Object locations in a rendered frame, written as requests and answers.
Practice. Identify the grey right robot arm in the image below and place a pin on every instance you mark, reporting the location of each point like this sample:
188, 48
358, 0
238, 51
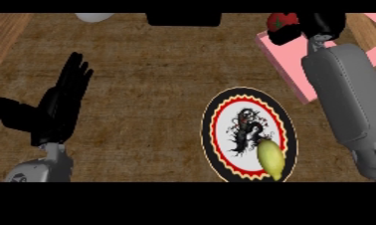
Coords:
343, 103

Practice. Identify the pink box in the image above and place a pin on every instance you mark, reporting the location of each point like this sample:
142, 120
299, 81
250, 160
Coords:
294, 63

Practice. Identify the yellow-green mango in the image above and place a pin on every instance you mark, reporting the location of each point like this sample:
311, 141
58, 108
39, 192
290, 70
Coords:
272, 159

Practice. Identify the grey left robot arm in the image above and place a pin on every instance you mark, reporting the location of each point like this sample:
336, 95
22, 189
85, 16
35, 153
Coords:
42, 167

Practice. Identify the black red patterned plate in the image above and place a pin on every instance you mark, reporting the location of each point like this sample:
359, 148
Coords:
235, 129

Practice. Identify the white round object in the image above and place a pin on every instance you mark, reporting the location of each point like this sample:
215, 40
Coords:
94, 17

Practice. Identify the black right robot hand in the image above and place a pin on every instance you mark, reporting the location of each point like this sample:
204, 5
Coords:
318, 25

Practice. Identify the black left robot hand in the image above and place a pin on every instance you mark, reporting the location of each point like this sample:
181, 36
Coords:
60, 109

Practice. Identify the black rectangular object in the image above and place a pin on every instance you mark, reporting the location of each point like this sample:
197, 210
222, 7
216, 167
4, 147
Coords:
185, 19

